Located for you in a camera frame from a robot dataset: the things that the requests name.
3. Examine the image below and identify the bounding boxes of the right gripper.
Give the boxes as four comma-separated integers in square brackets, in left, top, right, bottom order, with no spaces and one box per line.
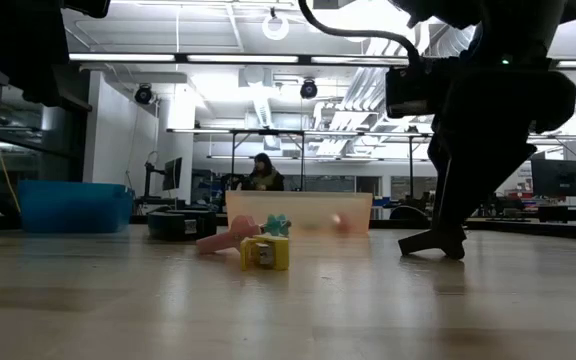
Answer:
[427,59,576,241]

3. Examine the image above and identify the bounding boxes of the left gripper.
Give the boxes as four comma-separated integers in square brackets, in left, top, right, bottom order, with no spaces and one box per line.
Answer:
[0,0,69,107]

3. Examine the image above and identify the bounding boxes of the dark grey staple remover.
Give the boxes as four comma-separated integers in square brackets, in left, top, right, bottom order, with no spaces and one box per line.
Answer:
[397,227,467,261]

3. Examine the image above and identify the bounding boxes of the teal staple remover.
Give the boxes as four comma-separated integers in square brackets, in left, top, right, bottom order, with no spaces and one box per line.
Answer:
[262,213,292,239]

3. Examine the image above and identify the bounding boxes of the small black monitor on arm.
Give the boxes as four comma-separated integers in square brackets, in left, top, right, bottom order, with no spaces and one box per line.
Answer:
[142,156,184,199]

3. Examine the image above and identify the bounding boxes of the yellow mini stapler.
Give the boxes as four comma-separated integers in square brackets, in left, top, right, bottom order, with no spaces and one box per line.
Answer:
[239,233,291,272]

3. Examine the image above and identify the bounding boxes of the pink staple remover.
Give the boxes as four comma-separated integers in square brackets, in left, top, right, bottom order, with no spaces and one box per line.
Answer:
[196,214,264,255]

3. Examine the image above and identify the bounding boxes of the black chair back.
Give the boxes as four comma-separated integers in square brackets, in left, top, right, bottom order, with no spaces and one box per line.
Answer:
[389,205,430,221]

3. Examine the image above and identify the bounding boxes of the large black monitor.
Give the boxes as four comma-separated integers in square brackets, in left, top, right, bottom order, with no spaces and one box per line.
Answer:
[530,158,576,197]

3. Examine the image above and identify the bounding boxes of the long ceiling light strip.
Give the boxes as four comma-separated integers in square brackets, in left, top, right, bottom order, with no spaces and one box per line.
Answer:
[67,52,576,70]

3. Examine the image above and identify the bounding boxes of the orange translucent bin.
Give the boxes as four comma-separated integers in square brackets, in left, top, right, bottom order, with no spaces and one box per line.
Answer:
[225,190,374,236]

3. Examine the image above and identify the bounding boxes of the blue plastic bin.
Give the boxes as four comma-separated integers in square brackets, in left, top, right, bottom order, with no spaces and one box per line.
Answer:
[19,179,136,235]

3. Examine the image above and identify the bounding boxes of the person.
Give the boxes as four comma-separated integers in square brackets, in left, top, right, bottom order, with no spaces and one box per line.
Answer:
[240,152,285,192]

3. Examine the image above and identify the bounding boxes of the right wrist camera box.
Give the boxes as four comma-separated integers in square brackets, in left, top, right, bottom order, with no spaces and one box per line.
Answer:
[385,63,452,120]

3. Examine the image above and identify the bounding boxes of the black ceiling camera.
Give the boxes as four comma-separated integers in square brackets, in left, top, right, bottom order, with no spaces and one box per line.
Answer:
[134,83,155,106]
[299,78,319,100]

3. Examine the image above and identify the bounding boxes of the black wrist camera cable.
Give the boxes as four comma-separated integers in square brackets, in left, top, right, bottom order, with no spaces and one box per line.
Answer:
[297,0,423,65]

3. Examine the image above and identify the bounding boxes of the black metal rig frame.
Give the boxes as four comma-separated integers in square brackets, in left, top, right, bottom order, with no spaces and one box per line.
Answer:
[227,128,434,201]

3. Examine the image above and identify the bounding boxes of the white ceiling ring light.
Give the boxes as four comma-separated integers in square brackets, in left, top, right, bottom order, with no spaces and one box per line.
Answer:
[261,12,291,42]

